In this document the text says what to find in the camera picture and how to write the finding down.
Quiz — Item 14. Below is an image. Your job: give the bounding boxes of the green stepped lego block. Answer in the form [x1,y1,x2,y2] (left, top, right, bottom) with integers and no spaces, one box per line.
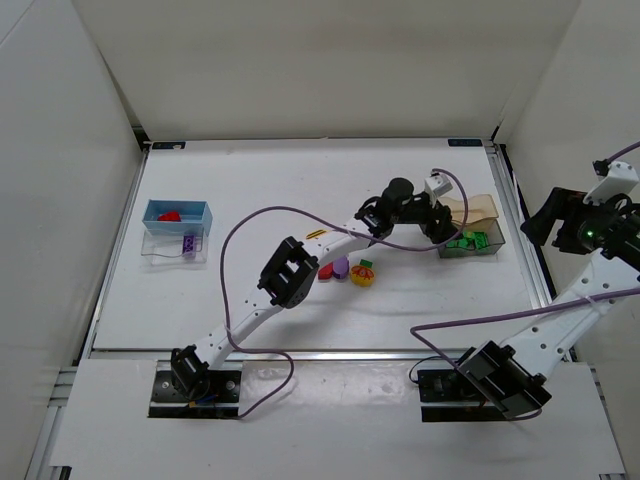
[461,232,490,251]

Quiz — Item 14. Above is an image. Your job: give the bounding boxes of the yellow orange printed lego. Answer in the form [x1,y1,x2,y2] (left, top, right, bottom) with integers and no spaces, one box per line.
[349,265,375,287]

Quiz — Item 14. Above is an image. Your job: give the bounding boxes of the yellow black striped lego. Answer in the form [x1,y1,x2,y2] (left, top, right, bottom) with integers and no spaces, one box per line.
[305,229,327,239]

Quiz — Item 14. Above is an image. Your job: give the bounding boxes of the red rounded lego brick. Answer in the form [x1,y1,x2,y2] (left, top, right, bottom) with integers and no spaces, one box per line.
[157,211,181,222]

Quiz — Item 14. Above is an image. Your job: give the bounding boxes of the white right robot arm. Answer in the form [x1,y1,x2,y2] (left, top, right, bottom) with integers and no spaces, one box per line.
[457,187,639,419]

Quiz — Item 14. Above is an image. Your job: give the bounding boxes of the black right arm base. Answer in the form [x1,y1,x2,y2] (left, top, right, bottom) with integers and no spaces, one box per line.
[409,362,506,423]

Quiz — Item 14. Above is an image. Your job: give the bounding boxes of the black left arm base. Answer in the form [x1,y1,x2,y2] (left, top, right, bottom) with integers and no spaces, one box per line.
[147,362,242,420]

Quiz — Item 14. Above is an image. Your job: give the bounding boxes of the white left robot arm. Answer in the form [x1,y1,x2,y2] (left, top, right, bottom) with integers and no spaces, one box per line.
[170,169,462,401]

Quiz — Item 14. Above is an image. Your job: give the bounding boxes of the orange translucent container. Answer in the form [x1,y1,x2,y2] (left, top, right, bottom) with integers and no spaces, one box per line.
[439,194,499,233]

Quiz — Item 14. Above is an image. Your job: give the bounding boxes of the grey translucent container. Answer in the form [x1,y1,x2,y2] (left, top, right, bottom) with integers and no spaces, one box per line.
[438,218,505,259]

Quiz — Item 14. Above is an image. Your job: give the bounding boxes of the blue label sticker right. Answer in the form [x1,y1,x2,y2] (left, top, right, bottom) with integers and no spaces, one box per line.
[447,138,483,148]

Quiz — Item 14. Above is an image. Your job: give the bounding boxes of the blue label sticker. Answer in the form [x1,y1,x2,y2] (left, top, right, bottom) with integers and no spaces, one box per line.
[151,142,186,150]
[447,138,483,148]

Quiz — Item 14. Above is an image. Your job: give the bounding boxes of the purple half-round lego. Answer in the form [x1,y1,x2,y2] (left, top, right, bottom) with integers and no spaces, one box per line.
[332,256,350,280]

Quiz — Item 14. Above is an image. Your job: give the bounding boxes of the red half-round lego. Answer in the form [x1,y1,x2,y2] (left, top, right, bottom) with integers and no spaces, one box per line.
[317,263,333,281]

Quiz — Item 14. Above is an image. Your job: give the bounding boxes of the purple lego in container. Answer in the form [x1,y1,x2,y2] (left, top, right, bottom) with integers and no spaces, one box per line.
[182,234,197,258]

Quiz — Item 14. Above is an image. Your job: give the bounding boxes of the blue plastic container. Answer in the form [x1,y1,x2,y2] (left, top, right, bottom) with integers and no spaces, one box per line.
[142,200,213,235]

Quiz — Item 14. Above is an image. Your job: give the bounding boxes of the clear plastic container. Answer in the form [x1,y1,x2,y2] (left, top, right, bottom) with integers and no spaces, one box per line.
[140,231,209,270]

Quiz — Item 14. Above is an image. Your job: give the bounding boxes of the blue label sticker left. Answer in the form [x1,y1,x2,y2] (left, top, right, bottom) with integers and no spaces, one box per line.
[151,142,186,150]

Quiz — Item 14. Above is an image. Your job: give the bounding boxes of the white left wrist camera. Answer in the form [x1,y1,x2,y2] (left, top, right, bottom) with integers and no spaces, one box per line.
[424,173,453,200]

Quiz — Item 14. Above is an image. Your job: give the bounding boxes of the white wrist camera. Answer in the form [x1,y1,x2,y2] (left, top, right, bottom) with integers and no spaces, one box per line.
[583,160,639,206]
[424,173,453,200]

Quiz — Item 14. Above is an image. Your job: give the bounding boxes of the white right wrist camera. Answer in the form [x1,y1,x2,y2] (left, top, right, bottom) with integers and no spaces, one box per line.
[583,160,639,206]

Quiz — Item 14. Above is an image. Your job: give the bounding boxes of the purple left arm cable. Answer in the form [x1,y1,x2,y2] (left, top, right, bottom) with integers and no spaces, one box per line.
[219,167,470,420]

